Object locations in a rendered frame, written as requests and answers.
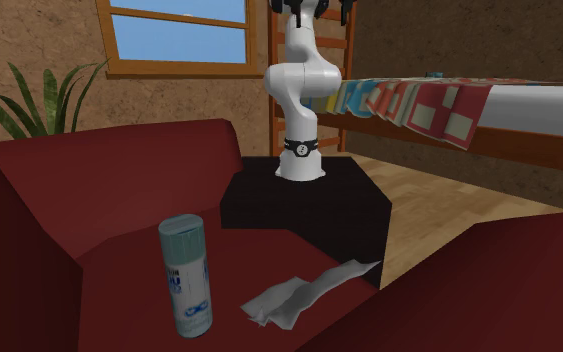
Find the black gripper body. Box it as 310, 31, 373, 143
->
269, 0, 359, 21

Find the wooden bed with patchwork quilt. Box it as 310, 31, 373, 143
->
268, 0, 563, 178

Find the dark red sofa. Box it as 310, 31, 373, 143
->
0, 118, 563, 352

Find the green leafy plant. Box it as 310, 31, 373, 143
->
0, 58, 112, 142

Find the white crumpled cloth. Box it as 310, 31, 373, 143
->
239, 259, 383, 332

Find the pale teal spray can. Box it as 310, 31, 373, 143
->
157, 213, 214, 340

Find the wooden frame window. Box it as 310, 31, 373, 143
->
94, 0, 266, 81

